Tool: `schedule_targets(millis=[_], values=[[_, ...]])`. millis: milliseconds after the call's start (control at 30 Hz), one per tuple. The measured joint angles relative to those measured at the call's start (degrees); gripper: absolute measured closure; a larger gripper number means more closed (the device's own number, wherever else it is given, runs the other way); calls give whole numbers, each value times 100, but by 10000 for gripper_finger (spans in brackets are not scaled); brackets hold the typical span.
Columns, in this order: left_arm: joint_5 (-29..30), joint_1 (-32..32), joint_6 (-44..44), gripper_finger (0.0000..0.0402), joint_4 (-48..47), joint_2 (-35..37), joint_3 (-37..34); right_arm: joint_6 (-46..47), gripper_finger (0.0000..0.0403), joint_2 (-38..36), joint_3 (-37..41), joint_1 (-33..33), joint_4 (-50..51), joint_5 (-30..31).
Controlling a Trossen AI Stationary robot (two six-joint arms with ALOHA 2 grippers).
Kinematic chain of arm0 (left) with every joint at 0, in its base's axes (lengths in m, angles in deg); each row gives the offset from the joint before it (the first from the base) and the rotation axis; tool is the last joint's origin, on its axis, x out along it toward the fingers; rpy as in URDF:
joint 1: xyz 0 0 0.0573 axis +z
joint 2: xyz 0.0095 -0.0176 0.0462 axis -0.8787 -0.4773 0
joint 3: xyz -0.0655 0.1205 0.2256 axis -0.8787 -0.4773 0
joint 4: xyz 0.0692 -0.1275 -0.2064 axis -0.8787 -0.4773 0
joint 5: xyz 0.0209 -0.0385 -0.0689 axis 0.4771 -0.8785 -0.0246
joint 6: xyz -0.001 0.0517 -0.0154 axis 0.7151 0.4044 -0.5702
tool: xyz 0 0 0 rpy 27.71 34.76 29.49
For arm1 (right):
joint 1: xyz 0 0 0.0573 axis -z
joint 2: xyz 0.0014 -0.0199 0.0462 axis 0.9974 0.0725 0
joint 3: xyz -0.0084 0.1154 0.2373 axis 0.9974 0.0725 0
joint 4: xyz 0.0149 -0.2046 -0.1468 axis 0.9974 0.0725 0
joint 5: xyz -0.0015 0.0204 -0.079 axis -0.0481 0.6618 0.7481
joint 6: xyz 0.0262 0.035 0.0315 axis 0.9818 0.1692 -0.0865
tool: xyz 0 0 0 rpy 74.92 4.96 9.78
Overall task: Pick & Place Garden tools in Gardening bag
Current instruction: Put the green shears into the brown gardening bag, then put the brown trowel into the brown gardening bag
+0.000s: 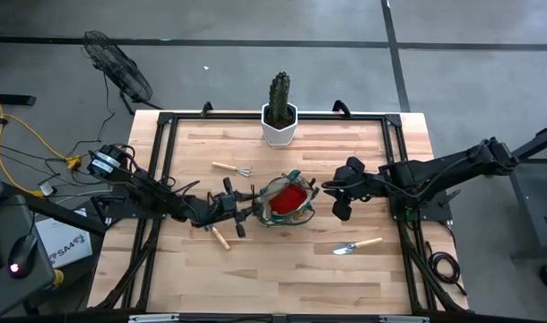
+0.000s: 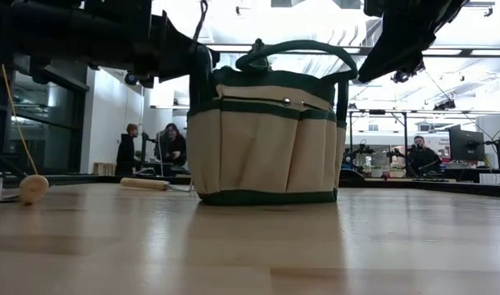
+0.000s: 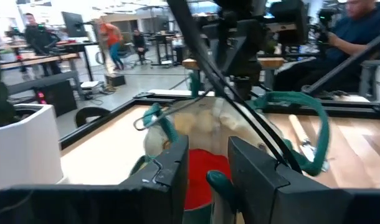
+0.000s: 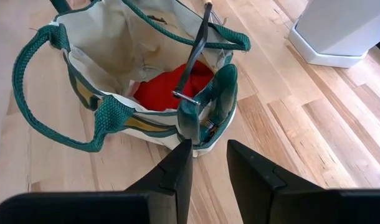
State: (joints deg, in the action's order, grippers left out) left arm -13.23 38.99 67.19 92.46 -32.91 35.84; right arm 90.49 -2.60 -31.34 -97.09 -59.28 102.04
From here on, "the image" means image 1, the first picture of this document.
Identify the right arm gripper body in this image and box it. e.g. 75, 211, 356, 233
357, 172, 386, 201

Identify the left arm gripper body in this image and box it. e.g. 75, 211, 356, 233
206, 192, 239, 224

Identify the wide wooden-handled trowel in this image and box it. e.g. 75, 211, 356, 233
204, 223, 232, 251

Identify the wooden-handled hand rake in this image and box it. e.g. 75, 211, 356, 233
211, 161, 253, 178

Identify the cream and green tool bag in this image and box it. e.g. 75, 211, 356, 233
253, 169, 322, 228

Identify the narrow wooden-handled trowel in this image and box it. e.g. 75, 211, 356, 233
332, 237, 384, 256

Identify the red gardening glove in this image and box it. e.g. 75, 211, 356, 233
268, 184, 308, 215

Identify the white hexagonal plant pot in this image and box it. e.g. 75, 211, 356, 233
260, 101, 300, 147

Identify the green cactus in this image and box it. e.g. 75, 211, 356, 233
267, 71, 292, 127

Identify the grey metal stand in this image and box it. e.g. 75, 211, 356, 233
508, 123, 547, 261

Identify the white cardboard box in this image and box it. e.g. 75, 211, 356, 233
34, 208, 94, 269

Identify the black floor fan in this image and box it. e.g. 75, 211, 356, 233
81, 30, 163, 116

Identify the black computer mouse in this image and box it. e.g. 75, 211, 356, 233
7, 233, 39, 279

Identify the dark grey desk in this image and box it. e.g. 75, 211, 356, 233
0, 152, 57, 315

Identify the black floor bar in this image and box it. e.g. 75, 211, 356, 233
0, 93, 37, 108

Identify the black metal table frame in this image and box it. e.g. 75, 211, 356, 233
93, 100, 467, 315

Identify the coiled black cable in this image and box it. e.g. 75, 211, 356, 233
425, 240, 468, 297

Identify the silver metal bracket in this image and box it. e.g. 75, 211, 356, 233
128, 313, 180, 323
379, 315, 430, 323

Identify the yellow extension cable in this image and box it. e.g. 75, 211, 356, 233
0, 87, 82, 198

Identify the black fan cable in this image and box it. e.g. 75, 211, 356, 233
69, 74, 127, 158

